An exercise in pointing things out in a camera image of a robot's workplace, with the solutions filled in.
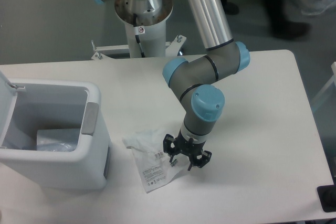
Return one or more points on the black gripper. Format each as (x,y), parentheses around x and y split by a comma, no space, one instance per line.
(191,148)

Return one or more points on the white plastic wrapper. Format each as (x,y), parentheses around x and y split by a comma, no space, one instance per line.
(154,166)

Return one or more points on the crushed clear plastic bottle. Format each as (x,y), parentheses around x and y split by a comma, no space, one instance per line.
(53,147)

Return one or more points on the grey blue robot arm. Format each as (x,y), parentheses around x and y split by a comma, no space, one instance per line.
(192,82)

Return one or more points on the white trash can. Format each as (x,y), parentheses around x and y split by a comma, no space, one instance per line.
(29,105)

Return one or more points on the black device at table edge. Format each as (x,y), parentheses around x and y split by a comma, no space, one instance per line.
(327,197)

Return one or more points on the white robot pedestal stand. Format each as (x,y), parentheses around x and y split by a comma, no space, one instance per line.
(145,26)

